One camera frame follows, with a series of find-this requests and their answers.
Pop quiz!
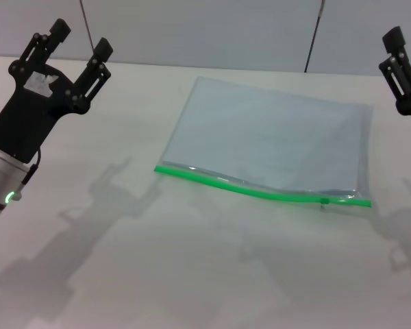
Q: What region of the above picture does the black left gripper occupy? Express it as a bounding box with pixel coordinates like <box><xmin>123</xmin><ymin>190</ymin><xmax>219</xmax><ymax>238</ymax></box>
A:
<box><xmin>0</xmin><ymin>19</ymin><xmax>114</xmax><ymax>165</ymax></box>

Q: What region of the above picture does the clear green-zip document bag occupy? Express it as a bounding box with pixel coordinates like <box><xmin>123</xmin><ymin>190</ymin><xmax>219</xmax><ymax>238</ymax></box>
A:
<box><xmin>153</xmin><ymin>75</ymin><xmax>375</xmax><ymax>209</ymax></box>

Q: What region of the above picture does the left arm cable with plug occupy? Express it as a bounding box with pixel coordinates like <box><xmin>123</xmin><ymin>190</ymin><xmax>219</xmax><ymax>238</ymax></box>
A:
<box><xmin>14</xmin><ymin>147</ymin><xmax>42</xmax><ymax>202</ymax></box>

